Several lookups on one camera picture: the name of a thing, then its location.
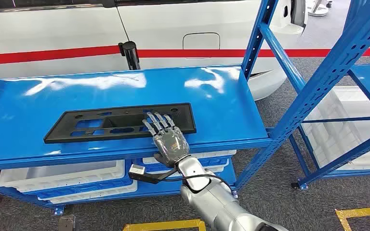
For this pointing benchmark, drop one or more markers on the yellow floor tape square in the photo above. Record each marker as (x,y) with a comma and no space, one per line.
(363,212)
(166,224)

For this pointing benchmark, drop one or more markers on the black plastic panel part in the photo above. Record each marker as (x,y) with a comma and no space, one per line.
(186,124)

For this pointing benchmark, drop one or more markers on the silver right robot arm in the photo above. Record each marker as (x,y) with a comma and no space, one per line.
(217,204)

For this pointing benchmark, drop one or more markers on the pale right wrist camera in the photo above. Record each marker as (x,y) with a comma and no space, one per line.
(137,170)

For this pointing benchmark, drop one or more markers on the white plastic bin stack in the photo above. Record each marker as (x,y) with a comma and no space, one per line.
(341,134)

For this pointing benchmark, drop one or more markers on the white round stand base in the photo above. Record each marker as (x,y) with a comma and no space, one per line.
(317,11)

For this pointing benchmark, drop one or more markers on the black stanchion post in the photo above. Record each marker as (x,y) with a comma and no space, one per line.
(130,54)

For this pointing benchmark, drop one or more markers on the white car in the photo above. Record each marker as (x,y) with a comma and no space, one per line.
(60,28)

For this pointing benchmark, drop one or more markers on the red barrier belt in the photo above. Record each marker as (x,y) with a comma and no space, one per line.
(44,55)
(204,53)

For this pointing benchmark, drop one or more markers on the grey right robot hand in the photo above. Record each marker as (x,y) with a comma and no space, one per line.
(170,145)

